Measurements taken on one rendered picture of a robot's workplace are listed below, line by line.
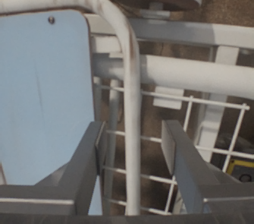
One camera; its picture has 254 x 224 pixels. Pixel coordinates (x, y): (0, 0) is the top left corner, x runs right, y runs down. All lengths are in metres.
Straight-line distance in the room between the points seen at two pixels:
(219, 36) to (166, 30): 0.08
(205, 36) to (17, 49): 0.28
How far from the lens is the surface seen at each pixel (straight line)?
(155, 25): 0.30
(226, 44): 0.31
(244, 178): 0.58
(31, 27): 0.28
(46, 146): 0.32
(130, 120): 0.25
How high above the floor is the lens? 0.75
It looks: 70 degrees down
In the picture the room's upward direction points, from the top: 142 degrees counter-clockwise
